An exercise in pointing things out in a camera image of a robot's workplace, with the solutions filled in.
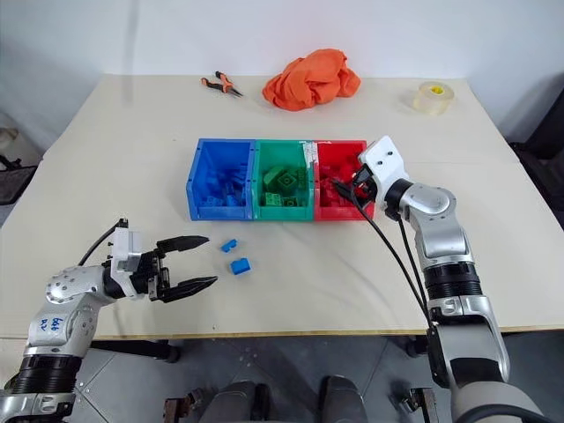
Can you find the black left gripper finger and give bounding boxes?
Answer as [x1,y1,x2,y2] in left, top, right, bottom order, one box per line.
[157,276,219,305]
[156,235,211,257]

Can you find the orange handled pliers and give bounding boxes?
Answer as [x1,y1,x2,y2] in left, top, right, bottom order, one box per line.
[200,70,245,99]

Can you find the red plastic bin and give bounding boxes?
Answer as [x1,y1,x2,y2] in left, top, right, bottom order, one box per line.
[312,139,377,222]

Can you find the brown metal foot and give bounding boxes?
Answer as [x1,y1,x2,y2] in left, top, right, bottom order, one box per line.
[397,386,438,423]
[164,387,209,423]

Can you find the crumpled orange cloth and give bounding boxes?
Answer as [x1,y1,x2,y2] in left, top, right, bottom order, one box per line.
[262,48,361,113]

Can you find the black mesh object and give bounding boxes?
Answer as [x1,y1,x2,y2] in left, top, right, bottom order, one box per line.
[0,153,40,206]

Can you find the blue plastic bin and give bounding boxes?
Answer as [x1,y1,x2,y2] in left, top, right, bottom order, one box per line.
[187,137,258,222]

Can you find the green plastic bin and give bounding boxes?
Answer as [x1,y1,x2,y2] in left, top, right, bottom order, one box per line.
[251,139,318,222]

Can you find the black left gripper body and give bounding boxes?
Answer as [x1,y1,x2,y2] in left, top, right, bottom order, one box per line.
[130,248,172,303]

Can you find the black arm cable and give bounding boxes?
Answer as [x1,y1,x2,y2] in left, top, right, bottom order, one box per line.
[395,214,431,305]
[77,216,131,267]
[357,201,435,330]

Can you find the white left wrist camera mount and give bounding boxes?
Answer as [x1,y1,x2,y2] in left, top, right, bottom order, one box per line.
[108,226,147,301]

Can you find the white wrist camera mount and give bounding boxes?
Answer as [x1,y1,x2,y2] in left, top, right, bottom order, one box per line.
[108,226,147,301]
[357,135,418,209]

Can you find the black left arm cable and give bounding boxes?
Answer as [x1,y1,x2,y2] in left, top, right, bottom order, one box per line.
[77,216,131,267]

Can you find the dark rounded shape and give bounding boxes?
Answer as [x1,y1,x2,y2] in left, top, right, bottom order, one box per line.
[318,374,363,423]
[210,380,271,423]

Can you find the clear tape roll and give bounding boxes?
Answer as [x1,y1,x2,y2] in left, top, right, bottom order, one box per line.
[404,80,456,117]

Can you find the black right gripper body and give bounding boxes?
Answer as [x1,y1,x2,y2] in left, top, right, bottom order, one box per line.
[352,164,380,209]

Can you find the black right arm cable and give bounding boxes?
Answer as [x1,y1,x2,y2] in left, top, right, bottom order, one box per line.
[395,214,431,305]
[357,201,435,330]

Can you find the large green toy block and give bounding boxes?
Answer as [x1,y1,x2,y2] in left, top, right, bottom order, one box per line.
[275,168,306,196]

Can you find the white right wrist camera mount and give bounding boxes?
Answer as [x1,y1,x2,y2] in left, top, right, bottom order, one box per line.
[357,135,418,209]

